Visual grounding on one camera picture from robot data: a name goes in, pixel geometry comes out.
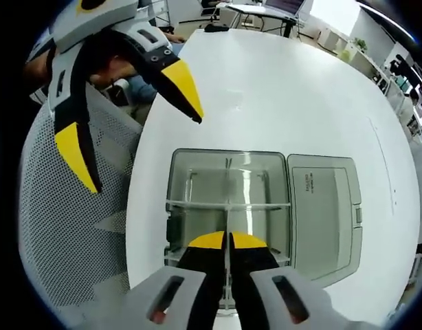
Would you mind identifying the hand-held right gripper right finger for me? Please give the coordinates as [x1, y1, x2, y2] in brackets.
[230, 232, 335, 330]

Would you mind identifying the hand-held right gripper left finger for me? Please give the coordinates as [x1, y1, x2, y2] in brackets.
[123, 230, 229, 330]

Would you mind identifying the clear plastic guide fixture box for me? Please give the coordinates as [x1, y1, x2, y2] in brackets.
[164, 148, 365, 289]

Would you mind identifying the person's left hand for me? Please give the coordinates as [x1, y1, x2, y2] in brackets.
[88, 50, 144, 86]

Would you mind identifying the white mesh office chair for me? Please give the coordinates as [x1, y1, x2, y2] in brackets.
[20, 85, 145, 312]

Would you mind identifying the white standing desk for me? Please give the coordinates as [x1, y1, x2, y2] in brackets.
[224, 2, 303, 35]

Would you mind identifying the open laptop on stand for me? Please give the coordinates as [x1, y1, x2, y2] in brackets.
[265, 0, 312, 17]

